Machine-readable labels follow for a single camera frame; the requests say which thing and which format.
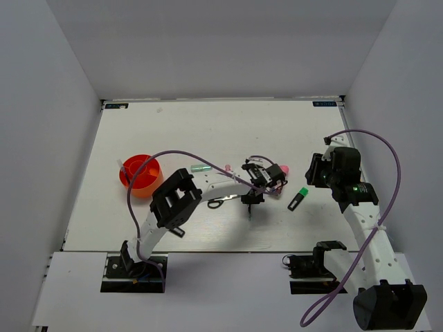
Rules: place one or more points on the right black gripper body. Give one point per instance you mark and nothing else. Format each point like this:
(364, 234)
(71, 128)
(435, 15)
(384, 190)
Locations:
(322, 174)

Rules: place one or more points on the yellow highlighter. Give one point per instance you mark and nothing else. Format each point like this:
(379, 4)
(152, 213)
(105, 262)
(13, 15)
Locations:
(178, 232)

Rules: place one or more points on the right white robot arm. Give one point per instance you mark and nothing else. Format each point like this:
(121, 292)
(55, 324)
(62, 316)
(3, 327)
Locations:
(384, 296)

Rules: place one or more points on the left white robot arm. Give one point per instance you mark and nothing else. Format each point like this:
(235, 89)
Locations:
(176, 199)

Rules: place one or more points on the pink marker tube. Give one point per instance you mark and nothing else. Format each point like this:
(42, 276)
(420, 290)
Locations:
(285, 169)

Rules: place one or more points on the green highlighter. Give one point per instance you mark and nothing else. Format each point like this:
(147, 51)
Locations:
(297, 199)

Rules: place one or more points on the green transparent case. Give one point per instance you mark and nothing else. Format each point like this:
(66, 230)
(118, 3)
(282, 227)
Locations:
(200, 168)

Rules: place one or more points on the right blue table label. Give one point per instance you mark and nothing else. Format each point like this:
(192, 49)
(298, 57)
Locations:
(322, 103)

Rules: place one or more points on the blue table label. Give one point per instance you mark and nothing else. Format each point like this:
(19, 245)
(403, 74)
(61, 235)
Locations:
(322, 103)
(116, 106)

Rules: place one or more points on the orange round container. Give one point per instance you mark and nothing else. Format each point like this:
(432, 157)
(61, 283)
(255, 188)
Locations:
(149, 178)

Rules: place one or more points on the white pen in container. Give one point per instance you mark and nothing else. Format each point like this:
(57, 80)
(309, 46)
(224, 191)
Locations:
(123, 170)

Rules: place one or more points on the left blue table label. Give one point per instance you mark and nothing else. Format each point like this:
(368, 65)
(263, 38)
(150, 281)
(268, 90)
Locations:
(116, 106)

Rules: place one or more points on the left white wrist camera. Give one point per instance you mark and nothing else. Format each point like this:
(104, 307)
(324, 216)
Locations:
(255, 161)

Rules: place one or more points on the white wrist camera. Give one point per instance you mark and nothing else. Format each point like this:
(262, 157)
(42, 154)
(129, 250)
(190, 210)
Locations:
(255, 161)
(332, 143)

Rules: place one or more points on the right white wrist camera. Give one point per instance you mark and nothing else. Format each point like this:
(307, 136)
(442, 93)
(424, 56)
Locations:
(332, 143)

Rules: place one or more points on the black handled scissors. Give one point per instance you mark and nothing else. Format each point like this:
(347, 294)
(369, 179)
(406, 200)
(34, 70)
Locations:
(218, 202)

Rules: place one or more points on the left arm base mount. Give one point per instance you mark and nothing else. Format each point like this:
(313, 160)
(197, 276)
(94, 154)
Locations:
(145, 279)

